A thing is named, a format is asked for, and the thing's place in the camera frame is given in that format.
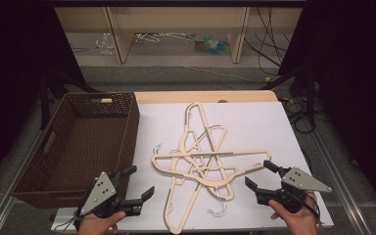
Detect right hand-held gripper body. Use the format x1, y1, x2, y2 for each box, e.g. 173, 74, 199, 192
256, 166, 333, 213

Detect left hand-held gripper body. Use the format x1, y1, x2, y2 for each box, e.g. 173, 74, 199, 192
74, 170, 143, 219

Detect brown woven basket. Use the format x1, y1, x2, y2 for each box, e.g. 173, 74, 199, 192
12, 91, 141, 210

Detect person's left hand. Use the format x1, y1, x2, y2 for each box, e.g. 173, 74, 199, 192
77, 210, 127, 235

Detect person's right hand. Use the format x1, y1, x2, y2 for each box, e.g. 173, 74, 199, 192
268, 192, 321, 235

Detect white board sheet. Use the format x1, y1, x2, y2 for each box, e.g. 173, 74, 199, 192
51, 101, 335, 233

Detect black metal stand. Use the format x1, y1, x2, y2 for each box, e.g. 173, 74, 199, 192
38, 68, 100, 131
259, 55, 318, 127

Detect clear plastic bag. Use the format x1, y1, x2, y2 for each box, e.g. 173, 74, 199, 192
94, 32, 117, 56

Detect colourful plastic toys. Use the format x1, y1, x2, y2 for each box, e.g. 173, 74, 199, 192
193, 34, 232, 56

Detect light wooden shelf unit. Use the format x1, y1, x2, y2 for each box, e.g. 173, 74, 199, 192
54, 6, 303, 65

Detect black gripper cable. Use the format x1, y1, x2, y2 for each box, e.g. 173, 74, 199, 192
302, 192, 322, 226

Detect metal floor rail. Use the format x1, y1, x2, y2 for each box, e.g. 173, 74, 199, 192
306, 120, 375, 235
0, 130, 44, 235

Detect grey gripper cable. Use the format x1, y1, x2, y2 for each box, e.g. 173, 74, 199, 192
53, 213, 81, 233

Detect black floor cables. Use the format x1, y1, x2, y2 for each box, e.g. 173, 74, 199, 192
281, 95, 323, 135

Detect white floor cable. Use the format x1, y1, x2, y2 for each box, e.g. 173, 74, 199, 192
143, 63, 266, 83

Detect black hanging cables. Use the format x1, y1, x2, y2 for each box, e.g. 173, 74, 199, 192
243, 7, 291, 76

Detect white wire hangers bundle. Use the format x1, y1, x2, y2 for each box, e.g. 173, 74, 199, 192
135, 31, 194, 44

